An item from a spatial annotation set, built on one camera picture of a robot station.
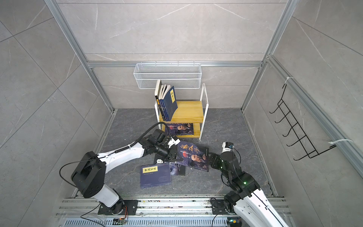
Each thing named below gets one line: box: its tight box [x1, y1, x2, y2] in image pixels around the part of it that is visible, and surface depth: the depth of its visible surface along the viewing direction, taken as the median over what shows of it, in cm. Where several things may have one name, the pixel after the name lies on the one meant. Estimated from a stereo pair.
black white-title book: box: [169, 161, 186, 176], surface depth 87 cm
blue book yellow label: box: [162, 85, 178, 122], surface depth 83 cm
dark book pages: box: [155, 95, 165, 122], surface depth 78 cm
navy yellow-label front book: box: [139, 161, 172, 189], surface depth 85 cm
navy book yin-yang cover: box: [160, 84, 168, 122], surface depth 78 cm
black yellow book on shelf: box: [154, 78, 166, 122], surface depth 77 cm
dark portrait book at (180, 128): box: [165, 122, 194, 136], surface depth 101 cm
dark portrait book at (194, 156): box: [177, 140, 210, 172], surface depth 82 cm
